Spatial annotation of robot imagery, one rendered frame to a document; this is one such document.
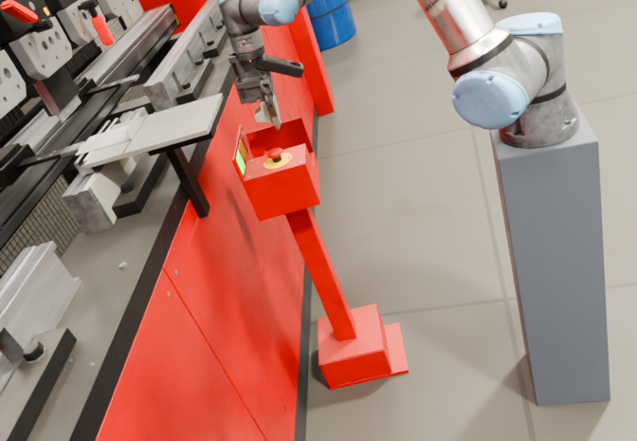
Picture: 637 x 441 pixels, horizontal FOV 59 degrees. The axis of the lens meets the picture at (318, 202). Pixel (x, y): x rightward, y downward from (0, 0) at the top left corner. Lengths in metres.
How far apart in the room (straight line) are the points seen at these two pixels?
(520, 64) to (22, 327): 0.87
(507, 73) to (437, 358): 1.06
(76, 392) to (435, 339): 1.24
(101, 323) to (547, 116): 0.86
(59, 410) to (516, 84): 0.82
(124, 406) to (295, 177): 0.66
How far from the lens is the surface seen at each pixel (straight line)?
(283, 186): 1.34
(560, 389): 1.63
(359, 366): 1.75
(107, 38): 1.33
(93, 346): 0.91
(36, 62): 1.13
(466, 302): 1.95
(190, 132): 1.10
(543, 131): 1.14
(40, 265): 1.00
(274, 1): 1.21
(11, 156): 1.38
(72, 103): 1.26
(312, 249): 1.53
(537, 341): 1.48
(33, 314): 0.97
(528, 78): 1.00
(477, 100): 0.98
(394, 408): 1.73
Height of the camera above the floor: 1.37
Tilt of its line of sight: 31 degrees down
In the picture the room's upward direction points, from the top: 21 degrees counter-clockwise
